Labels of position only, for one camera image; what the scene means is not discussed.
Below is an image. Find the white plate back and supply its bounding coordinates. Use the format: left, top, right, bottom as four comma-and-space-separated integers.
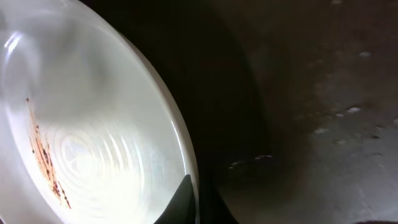
1, 1, 200, 223

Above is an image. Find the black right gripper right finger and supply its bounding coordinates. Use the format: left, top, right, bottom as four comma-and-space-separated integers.
200, 183, 238, 224

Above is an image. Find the brown tray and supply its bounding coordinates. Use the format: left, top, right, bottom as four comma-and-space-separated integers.
87, 1, 397, 223

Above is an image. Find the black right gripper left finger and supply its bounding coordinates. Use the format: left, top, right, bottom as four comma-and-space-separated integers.
154, 175, 196, 224

